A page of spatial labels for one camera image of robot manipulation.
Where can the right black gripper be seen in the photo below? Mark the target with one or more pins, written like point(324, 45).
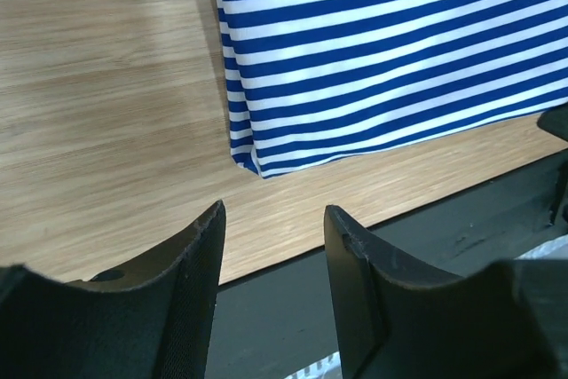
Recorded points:
point(555, 122)

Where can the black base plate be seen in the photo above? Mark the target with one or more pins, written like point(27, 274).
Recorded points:
point(272, 323)

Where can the slotted cable duct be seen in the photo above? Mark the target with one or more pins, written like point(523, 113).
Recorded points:
point(326, 368)

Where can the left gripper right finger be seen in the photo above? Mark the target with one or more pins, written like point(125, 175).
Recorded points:
point(399, 317)

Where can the blue white striped tank top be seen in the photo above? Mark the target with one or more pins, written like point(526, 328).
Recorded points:
point(313, 81)

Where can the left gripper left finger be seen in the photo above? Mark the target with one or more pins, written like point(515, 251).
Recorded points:
point(150, 317)

